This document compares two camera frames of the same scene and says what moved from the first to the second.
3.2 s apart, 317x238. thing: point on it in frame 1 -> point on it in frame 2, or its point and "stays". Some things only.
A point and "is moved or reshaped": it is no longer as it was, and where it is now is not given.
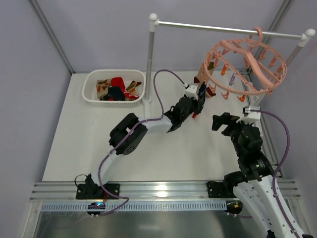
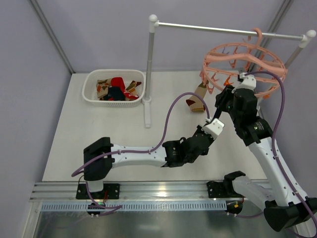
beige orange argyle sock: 102,87 stays
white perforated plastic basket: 89,88 stays
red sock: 118,82 stays
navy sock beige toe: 116,93 stays
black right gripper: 229,124 -> 223,98
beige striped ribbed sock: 203,76 is moved or reshaped
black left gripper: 196,104 -> 208,134
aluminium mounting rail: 141,190 stays
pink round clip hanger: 243,67 stays
